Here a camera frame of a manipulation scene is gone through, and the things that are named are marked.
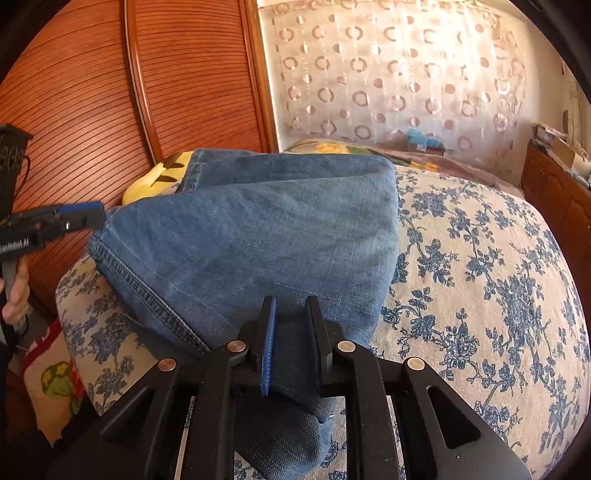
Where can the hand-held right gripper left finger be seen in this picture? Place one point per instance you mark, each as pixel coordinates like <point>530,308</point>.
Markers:
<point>269,346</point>

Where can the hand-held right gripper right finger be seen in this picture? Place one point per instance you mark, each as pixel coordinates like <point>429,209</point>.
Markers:
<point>316,332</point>

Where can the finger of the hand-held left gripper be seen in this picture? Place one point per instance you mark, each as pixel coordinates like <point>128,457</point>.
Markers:
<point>83,221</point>
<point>69,210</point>

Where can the blue denim pants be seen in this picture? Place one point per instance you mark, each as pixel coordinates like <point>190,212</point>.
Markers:
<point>254,230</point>

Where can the person's left hand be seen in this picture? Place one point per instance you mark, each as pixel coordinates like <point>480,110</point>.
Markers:
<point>16,295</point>

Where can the yellow plush toy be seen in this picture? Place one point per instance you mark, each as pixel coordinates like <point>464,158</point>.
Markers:
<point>147,182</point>

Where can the wooden slatted wardrobe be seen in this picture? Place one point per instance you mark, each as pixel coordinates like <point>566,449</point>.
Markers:
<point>92,92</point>

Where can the cartoon print cushion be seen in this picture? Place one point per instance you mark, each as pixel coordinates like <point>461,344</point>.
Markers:
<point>51,369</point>

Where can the blue floral quilt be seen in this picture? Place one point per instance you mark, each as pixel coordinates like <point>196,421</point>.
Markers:
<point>485,277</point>

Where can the cardboard box with blue bags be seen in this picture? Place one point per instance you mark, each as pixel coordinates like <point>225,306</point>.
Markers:
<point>425,142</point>

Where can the circle pattern sheer curtain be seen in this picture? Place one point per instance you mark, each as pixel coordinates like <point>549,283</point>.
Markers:
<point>392,69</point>

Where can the wooden low cabinet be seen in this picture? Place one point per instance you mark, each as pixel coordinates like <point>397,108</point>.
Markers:
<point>554,189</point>

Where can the stack of papers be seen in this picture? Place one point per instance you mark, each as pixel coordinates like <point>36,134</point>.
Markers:
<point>547,131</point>

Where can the open cardboard box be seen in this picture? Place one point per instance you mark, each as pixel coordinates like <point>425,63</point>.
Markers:
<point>570,154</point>

